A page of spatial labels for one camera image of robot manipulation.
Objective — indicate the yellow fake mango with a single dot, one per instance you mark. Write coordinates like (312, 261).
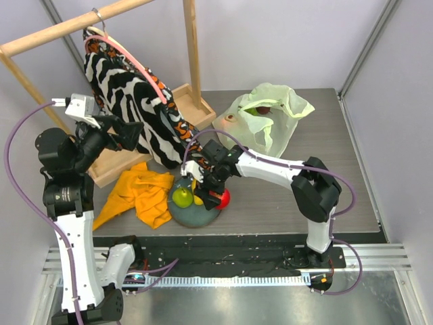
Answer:
(196, 199)

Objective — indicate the blue ceramic plate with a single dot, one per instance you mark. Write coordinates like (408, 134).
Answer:
(193, 216)

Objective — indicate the green fake apple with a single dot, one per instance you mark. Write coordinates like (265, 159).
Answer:
(252, 111)

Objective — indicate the orange black patterned garment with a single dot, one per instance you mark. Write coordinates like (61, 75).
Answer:
(193, 147)

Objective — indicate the wooden clothes rack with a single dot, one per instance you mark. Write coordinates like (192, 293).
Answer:
(188, 97)

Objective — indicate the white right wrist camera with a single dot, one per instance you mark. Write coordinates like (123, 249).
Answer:
(192, 169)

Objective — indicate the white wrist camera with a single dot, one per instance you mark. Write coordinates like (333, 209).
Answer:
(192, 169)
(81, 108)

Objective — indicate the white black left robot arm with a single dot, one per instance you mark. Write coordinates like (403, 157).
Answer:
(89, 296)

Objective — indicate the red fake apple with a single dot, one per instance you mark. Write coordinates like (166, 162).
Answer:
(224, 198)

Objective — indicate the dark red fake fruit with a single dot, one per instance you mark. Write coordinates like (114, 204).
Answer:
(263, 110)

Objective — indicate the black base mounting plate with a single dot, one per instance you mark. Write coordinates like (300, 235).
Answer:
(237, 255)

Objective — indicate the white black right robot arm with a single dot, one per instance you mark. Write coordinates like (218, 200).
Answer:
(315, 190)

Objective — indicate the pink clothes hanger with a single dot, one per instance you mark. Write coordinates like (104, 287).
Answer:
(116, 45)

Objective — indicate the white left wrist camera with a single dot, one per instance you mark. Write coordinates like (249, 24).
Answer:
(81, 108)

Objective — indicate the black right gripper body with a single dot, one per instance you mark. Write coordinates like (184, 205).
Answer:
(207, 188)

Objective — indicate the orange cloth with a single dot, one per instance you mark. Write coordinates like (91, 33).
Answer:
(141, 189)

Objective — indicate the green fake pear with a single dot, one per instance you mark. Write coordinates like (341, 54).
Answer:
(182, 197)

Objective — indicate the white slotted cable duct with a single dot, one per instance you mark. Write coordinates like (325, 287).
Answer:
(191, 282)

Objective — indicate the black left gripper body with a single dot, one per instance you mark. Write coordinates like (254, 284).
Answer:
(91, 141)

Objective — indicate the black white zebra garment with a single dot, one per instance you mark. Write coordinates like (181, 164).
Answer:
(123, 91)

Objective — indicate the light green plastic bag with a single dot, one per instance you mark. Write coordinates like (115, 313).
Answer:
(266, 134)

